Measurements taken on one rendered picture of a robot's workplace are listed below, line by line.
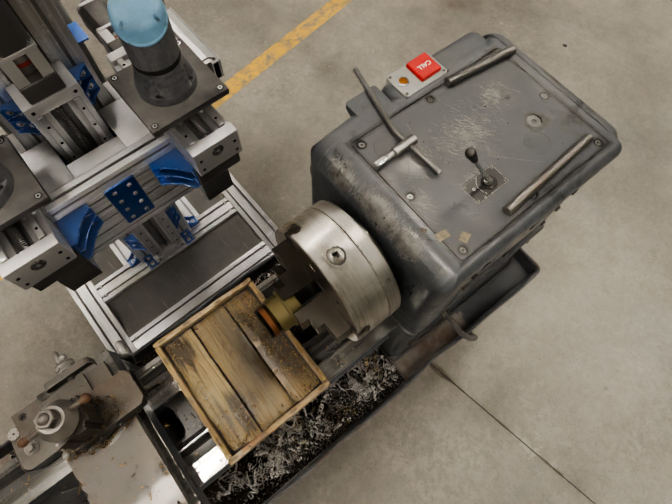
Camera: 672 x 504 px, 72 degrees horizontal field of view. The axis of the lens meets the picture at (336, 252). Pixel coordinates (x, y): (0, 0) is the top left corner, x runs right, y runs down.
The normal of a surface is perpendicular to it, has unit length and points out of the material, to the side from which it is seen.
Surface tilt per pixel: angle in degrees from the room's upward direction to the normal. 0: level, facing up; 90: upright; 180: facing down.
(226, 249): 0
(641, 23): 0
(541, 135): 0
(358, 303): 45
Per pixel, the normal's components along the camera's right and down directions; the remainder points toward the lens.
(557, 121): 0.03, -0.38
